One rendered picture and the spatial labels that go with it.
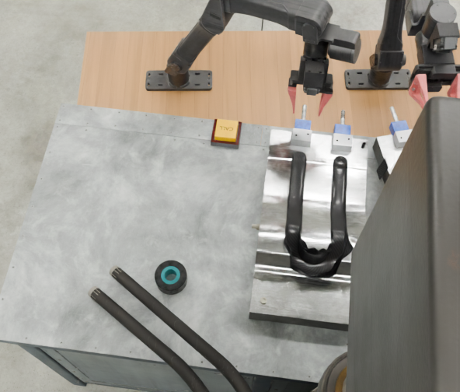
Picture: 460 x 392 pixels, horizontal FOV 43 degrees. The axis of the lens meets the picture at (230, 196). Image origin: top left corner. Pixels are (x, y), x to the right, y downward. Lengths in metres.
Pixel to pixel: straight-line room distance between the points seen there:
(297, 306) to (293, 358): 0.12
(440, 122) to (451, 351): 0.10
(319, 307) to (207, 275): 0.29
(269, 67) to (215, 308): 0.77
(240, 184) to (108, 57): 0.60
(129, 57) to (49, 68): 1.14
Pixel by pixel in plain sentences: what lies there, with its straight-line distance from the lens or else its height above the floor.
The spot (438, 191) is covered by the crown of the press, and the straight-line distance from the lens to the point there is 0.27.
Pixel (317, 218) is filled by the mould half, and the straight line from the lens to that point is 1.47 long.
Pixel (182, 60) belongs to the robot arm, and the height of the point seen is 0.95.
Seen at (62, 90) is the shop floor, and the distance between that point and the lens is 2.90.
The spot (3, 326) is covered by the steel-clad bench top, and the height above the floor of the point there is 0.80.
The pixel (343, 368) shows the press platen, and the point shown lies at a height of 1.54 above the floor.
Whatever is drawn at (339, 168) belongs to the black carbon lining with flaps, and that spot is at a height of 0.88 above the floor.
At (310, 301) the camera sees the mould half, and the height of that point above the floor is 0.86.
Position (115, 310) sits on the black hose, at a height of 0.84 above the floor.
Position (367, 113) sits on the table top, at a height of 0.80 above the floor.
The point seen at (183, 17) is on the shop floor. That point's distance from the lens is 3.10.
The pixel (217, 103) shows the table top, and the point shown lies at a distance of 1.77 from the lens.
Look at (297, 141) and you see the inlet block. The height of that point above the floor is 0.91.
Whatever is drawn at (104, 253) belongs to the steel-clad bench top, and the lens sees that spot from 1.57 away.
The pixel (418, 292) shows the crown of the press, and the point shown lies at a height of 1.99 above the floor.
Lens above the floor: 2.23
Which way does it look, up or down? 63 degrees down
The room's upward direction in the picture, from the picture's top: straight up
